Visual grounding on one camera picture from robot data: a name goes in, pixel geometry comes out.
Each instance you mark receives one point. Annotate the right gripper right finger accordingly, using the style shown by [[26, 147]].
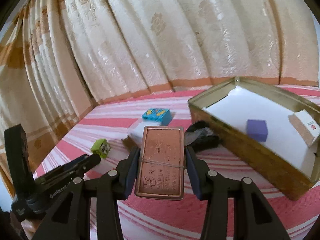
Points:
[[254, 217]]

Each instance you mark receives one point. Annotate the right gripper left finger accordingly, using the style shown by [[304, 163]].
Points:
[[69, 216]]

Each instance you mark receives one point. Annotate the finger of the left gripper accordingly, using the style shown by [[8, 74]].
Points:
[[72, 166]]

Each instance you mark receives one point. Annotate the green toy brick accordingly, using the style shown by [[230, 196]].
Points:
[[101, 147]]

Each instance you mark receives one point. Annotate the white translucent plastic box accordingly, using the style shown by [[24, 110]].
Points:
[[136, 130]]

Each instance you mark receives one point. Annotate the copper embossed tin lid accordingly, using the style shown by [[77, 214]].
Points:
[[161, 164]]

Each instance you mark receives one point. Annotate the blue patterned toy block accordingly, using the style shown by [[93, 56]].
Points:
[[163, 116]]

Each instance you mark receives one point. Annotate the gold metal tin box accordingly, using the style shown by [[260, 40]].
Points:
[[289, 180]]

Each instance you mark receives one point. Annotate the brown small block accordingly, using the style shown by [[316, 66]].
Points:
[[129, 143]]

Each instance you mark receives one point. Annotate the purple cube block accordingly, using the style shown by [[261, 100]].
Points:
[[257, 129]]

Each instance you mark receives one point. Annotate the black glossy bundle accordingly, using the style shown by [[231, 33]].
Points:
[[201, 137]]

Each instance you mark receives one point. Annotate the white cork-sided box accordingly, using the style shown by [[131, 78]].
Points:
[[306, 126]]

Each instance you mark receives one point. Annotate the white paper tin liner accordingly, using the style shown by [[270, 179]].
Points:
[[267, 122]]

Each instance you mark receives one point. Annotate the cream floral curtain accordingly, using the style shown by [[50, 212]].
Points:
[[60, 57]]

